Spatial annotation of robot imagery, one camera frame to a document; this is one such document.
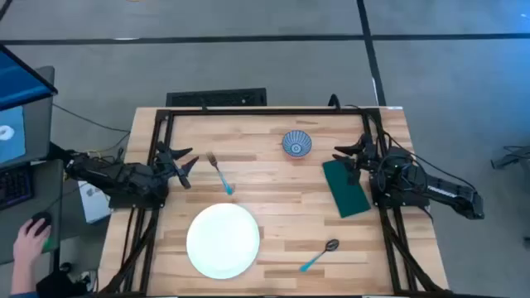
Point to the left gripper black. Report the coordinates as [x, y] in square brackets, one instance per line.
[167, 163]

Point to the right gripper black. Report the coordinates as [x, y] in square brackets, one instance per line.
[367, 153]

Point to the dark green cloth napkin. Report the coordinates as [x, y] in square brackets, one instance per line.
[348, 194]

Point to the small patterned ceramic bowl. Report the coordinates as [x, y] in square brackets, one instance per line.
[297, 143]

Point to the white round plate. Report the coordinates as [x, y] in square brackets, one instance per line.
[223, 241]

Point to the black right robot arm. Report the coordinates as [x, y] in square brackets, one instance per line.
[435, 188]

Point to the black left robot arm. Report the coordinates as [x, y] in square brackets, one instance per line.
[120, 178]

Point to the person's forearm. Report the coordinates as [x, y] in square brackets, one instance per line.
[21, 279]

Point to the black floor vent grille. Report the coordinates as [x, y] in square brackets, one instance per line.
[215, 98]

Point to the white box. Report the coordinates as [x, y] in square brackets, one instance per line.
[95, 205]

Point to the grey desk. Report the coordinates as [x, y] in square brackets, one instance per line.
[47, 194]

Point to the black computer mouse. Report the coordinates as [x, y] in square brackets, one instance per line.
[41, 217]

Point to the black keyboard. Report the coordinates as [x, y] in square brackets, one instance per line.
[14, 186]

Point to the person's hand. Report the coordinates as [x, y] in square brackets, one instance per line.
[29, 246]

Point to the computer screen with blue display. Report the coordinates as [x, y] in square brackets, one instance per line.
[18, 87]

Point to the black metal table frame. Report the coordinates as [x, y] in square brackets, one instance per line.
[265, 111]

